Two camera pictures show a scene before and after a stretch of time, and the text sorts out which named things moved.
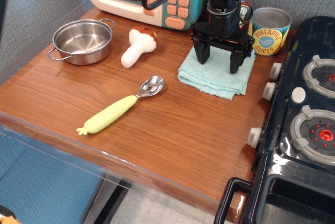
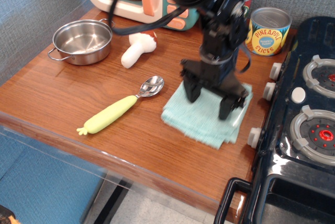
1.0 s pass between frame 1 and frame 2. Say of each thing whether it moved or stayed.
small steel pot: stayed
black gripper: moved
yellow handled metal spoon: stayed
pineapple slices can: stayed
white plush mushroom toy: stayed
